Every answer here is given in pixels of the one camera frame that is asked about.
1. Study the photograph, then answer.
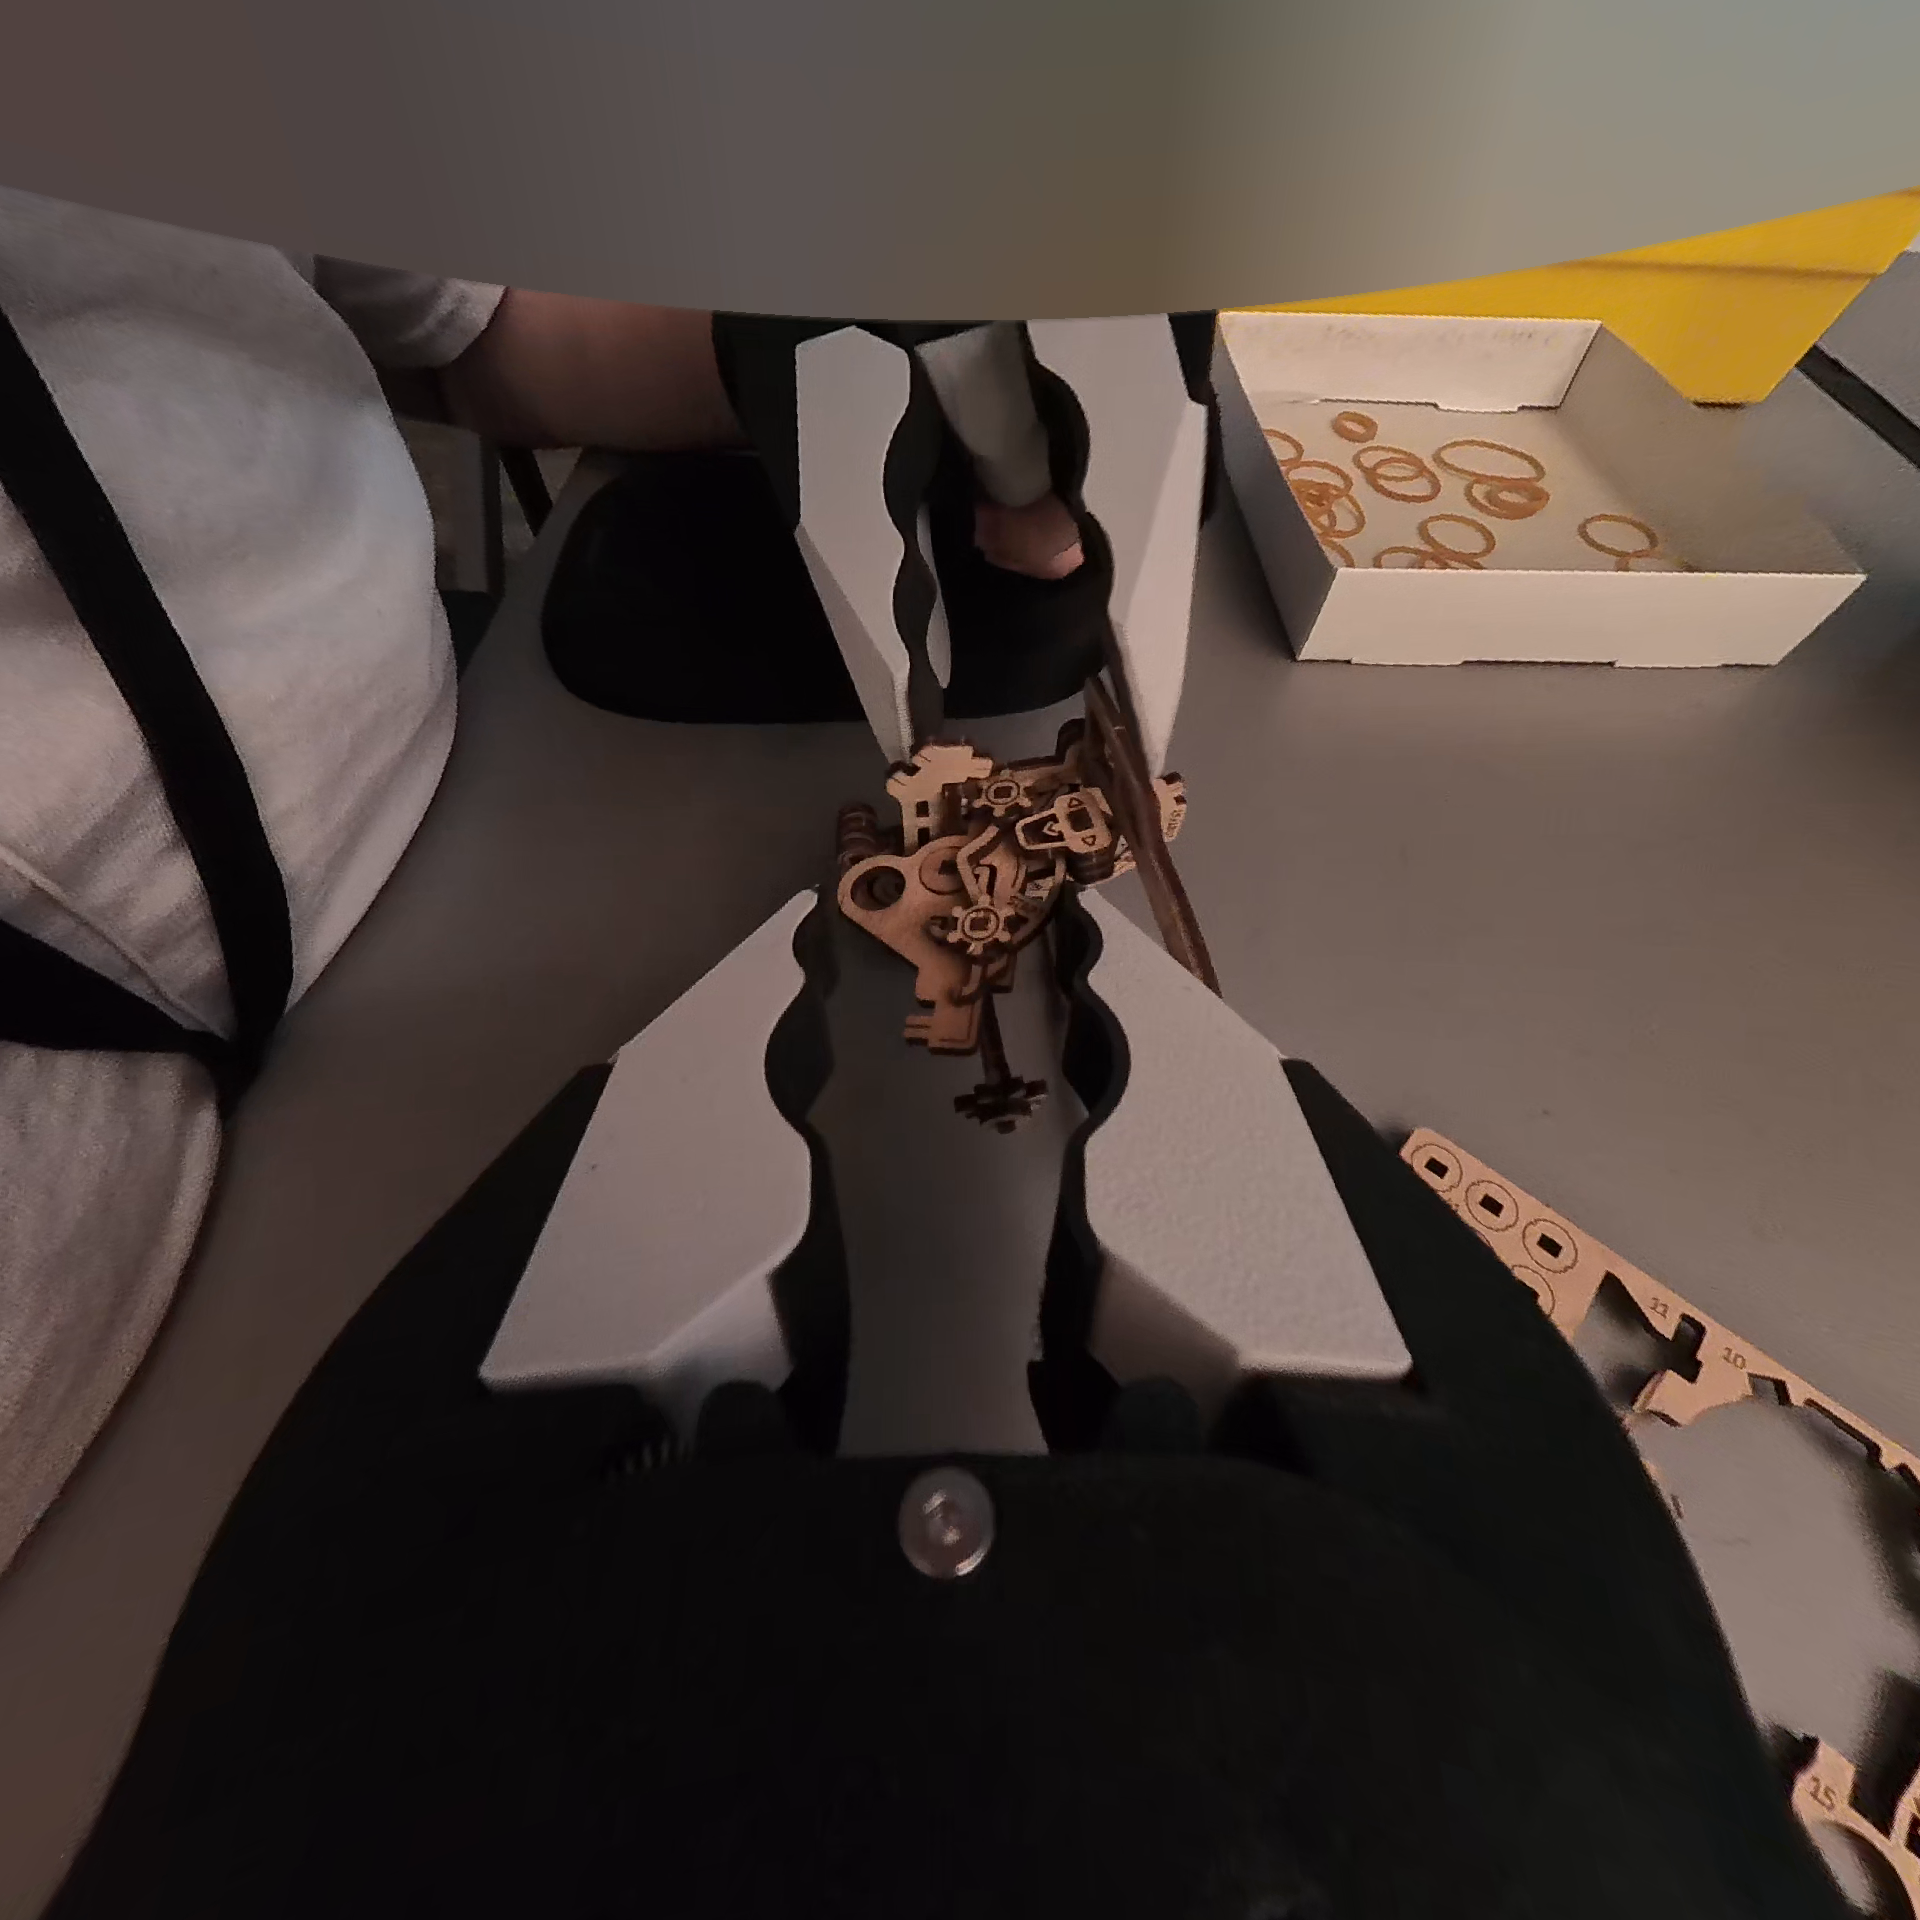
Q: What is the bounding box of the yellow sheet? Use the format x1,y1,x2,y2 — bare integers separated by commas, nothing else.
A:
1241,191,1920,410

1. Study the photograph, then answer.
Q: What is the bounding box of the long wooden model strip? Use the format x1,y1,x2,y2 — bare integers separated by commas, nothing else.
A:
1078,661,1225,1000

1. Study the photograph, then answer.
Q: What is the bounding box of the person's left forearm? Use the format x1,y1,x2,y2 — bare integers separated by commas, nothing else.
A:
439,282,751,454

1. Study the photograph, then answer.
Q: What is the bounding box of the person in white shirt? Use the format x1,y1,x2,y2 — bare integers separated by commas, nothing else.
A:
0,182,511,1576

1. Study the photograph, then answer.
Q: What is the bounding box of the person's left hand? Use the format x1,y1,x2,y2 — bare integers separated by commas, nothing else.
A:
969,498,1087,580

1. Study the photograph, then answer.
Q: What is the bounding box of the pile of tan rubber bands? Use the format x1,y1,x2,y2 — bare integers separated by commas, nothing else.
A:
1256,402,1671,578

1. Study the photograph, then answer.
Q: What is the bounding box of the wooden gear model assembly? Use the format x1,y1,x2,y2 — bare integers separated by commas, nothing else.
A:
831,719,1192,1135

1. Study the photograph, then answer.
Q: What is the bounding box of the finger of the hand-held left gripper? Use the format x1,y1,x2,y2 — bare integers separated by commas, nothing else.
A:
1026,311,1210,770
793,323,952,758

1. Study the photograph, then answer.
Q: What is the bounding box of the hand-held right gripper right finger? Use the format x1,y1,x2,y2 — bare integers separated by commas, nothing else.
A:
1030,885,1414,1389

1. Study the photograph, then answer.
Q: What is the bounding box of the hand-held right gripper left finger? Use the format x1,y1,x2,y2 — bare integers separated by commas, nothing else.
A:
478,887,823,1389

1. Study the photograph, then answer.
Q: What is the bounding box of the wooden cut-out parts sheet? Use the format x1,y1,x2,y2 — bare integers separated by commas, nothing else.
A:
1398,1125,1920,1920

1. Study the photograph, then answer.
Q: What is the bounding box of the white cardboard box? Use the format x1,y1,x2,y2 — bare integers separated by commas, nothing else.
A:
1209,307,1872,669

